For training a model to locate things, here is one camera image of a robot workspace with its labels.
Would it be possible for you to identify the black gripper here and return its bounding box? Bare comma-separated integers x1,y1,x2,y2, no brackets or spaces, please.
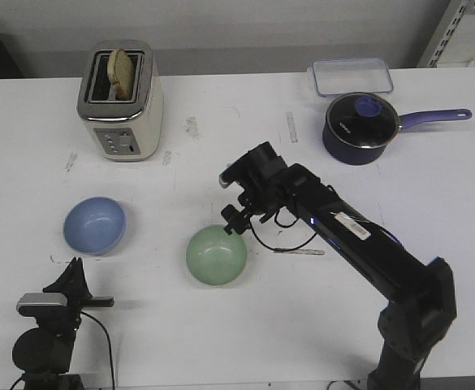
221,186,298,235
42,258,114,322

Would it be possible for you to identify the green bowl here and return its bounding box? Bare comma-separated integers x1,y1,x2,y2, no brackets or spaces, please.
186,224,248,286

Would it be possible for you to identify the blue bowl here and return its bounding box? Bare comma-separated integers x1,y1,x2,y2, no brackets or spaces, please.
63,197,127,255

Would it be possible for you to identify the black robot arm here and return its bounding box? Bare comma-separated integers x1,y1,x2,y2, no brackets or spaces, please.
12,258,115,389
219,142,457,389

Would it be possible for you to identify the cream two-slot toaster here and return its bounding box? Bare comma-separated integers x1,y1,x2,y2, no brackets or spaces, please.
77,40,164,162

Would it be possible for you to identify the blue saucepan with glass lid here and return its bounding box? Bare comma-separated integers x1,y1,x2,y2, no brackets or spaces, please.
322,92,472,166

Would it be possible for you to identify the clear plastic food container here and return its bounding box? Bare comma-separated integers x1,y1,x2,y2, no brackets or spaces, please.
309,57,394,98

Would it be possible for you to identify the toast slice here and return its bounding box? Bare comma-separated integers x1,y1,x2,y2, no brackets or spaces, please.
106,49,135,101

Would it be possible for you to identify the metal shelf upright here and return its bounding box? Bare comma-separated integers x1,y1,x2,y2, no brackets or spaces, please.
417,0,475,68

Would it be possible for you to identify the black camera cable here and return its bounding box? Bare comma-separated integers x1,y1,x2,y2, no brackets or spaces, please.
247,209,323,254
78,310,116,390

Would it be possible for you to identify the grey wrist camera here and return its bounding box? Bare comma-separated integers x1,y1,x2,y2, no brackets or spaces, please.
16,292,67,317
218,160,245,189

